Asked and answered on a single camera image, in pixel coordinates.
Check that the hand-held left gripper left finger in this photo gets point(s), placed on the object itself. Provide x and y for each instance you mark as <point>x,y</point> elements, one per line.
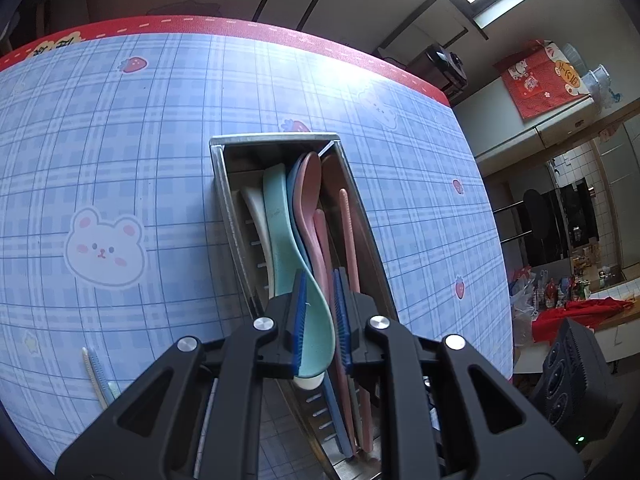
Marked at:
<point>300,320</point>

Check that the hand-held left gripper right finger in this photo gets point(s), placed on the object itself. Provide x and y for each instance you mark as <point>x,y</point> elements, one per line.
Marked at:
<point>342,320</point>

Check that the pink chopstick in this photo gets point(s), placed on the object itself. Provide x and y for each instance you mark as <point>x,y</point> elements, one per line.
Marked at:
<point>346,230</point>
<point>322,245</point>

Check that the green spoon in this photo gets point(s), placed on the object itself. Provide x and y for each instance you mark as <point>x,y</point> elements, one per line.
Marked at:
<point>280,220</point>

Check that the metal utensil holder box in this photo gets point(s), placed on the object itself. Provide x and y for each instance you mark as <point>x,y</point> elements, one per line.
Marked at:
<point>235,220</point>

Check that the pink spoon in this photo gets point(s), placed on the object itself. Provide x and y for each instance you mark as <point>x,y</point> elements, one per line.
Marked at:
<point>311,180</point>

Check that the plain red cloth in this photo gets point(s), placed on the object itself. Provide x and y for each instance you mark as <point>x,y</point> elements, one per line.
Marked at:
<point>575,312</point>

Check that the clear plastic bag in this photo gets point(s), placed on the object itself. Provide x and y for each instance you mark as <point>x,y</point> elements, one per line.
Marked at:
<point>522,295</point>

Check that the white fridge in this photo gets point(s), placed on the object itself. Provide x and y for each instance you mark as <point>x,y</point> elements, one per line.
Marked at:
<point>550,132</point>

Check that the black rice cooker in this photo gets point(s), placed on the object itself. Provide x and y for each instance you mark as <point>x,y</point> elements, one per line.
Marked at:
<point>446,67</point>

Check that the dark leaning board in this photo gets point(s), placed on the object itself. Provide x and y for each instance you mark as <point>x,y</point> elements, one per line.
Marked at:
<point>425,25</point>

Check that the clear plastic containers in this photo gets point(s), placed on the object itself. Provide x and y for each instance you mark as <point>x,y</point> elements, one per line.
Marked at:
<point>595,77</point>

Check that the red printed cloth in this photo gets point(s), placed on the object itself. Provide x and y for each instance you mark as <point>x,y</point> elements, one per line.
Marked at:
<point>540,77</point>

